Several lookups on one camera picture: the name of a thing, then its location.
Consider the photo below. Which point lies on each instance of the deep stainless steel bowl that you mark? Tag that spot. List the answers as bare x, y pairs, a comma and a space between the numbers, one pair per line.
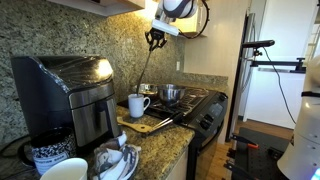
171, 94

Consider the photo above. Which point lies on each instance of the black kitchen tongs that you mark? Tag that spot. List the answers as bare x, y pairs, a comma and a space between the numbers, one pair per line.
165, 122

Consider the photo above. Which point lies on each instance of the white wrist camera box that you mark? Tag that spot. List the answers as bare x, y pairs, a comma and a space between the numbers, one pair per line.
165, 27

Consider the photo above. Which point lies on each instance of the white paper cup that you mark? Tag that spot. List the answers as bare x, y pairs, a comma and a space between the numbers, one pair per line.
68, 170

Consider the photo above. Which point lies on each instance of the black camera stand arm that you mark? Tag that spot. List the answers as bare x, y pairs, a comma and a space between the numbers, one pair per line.
276, 63

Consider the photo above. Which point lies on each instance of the white wall outlet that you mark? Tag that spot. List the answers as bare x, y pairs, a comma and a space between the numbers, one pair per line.
178, 65

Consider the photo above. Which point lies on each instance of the shallow silver bowl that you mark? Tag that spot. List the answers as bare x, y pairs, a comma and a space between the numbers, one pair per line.
148, 89

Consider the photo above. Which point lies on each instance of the white lower cabinets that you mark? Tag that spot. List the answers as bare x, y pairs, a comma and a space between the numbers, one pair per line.
178, 168

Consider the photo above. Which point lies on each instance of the black perforated robot cart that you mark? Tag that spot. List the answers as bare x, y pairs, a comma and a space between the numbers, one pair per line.
260, 160

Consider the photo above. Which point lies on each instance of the light wooden spatula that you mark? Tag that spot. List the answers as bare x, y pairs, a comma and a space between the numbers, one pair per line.
135, 126

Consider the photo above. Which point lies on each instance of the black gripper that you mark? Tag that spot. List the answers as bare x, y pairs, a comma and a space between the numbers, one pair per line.
157, 34

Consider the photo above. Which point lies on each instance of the black patterned mug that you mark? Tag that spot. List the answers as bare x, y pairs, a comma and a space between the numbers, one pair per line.
53, 151

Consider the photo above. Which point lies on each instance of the white ceramic mug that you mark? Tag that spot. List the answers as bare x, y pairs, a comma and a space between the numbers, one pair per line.
137, 106

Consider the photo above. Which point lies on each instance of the black kitchen stove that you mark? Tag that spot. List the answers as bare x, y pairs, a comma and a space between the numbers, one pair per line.
206, 113

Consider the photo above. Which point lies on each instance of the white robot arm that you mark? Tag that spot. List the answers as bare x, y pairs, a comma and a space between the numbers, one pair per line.
306, 133

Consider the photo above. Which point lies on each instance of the black stereo camera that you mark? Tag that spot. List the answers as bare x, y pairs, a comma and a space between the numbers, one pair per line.
258, 43

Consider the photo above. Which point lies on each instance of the patterned kitchen cloth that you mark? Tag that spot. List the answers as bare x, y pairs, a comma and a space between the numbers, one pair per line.
113, 160

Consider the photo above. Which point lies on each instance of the black steel air fryer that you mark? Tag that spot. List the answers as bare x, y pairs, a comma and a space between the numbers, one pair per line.
60, 100

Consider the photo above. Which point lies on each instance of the white upper cabinet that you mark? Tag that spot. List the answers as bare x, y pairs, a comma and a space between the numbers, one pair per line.
106, 6

